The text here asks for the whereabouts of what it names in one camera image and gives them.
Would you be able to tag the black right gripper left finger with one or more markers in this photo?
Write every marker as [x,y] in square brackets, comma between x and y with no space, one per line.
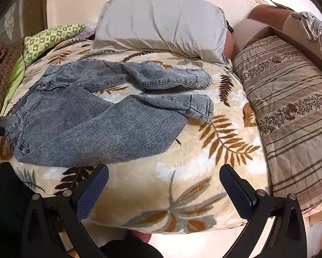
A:
[44,215]

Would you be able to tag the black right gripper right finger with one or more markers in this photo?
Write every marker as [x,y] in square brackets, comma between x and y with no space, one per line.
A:
[287,237]

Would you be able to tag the grey denim pants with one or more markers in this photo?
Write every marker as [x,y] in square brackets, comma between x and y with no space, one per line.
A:
[93,111]

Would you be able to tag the beige leaf-pattern blanket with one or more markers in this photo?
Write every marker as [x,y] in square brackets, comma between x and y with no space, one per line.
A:
[178,191]

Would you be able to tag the striped floral brown quilt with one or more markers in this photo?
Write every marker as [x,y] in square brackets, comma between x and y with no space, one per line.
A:
[285,91]

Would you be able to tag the brown patterned blanket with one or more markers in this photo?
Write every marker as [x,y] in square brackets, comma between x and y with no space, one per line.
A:
[9,55]

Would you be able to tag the green patterned pillow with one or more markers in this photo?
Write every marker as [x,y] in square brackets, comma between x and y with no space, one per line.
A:
[37,44]

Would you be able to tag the purple plastic bag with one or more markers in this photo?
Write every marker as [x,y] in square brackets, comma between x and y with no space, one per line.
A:
[88,32]

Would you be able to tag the grey crumpled cloth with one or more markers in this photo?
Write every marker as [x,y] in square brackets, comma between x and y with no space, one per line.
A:
[311,25]

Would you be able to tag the brown sofa backrest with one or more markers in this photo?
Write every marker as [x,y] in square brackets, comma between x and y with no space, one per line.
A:
[267,20]

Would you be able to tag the grey pillow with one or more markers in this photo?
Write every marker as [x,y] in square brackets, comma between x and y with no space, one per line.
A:
[193,28]

